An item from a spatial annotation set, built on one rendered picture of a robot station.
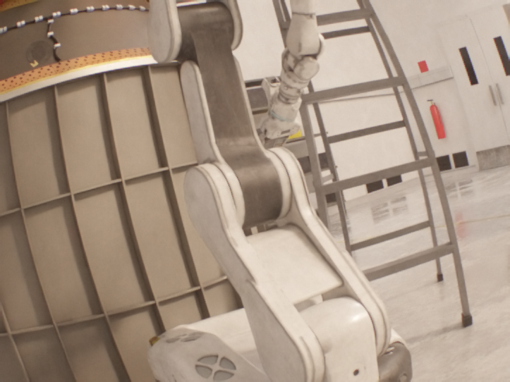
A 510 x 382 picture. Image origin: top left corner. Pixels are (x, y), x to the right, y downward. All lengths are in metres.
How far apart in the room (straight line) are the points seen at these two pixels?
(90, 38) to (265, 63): 7.33
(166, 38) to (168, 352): 0.72
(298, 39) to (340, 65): 8.71
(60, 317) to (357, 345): 1.01
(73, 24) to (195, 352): 1.31
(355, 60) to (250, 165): 9.10
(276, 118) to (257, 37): 7.84
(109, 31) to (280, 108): 0.86
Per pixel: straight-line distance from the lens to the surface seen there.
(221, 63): 1.57
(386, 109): 10.70
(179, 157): 2.30
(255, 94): 8.67
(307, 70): 1.65
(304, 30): 1.61
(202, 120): 1.53
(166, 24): 1.55
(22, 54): 2.21
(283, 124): 1.78
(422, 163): 2.25
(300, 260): 1.47
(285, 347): 1.34
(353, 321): 1.37
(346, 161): 9.92
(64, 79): 2.06
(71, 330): 2.04
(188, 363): 1.51
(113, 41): 2.33
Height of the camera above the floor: 0.67
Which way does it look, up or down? 1 degrees down
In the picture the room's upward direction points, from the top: 14 degrees counter-clockwise
